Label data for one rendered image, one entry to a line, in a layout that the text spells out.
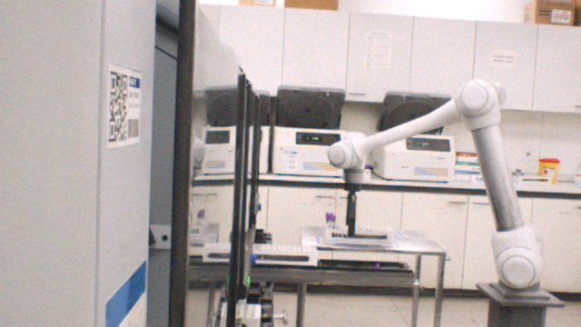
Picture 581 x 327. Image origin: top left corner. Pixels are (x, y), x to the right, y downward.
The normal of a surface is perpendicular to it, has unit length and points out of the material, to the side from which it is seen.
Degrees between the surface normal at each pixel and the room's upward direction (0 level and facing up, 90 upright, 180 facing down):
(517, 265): 100
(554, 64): 90
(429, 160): 90
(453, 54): 90
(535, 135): 90
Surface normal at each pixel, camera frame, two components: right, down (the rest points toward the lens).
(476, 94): -0.43, -0.04
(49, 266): 0.20, 0.09
